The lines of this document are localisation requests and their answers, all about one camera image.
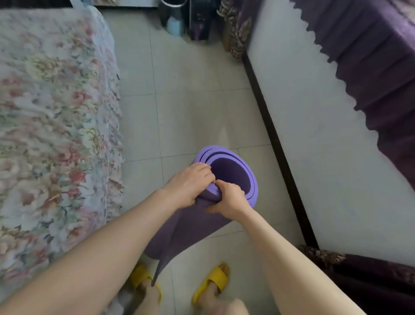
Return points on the person's right hand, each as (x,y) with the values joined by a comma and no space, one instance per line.
(231,202)

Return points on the person's left hand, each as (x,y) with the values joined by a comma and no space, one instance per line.
(188,186)

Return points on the person's right thumb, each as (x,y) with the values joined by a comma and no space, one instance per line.
(214,208)

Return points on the person's left fingers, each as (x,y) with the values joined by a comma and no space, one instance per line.
(204,172)

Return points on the purple yoga mat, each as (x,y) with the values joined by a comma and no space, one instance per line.
(207,207)

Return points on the person's left forearm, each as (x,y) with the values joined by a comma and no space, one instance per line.
(97,253)

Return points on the person's right forearm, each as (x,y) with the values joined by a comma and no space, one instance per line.
(291,269)

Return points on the yellow slipper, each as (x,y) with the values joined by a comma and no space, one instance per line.
(142,279)
(214,280)

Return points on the light blue bottle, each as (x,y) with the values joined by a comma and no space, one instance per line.
(175,26)

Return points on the floral bed cover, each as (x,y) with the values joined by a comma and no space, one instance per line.
(55,136)

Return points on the purple patterned curtain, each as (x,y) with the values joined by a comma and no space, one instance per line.
(240,22)

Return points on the black appliance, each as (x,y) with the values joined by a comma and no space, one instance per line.
(201,18)

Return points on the black waste bin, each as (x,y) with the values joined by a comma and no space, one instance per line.
(171,13)

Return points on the dark patterned fabric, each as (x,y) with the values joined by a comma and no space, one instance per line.
(366,279)

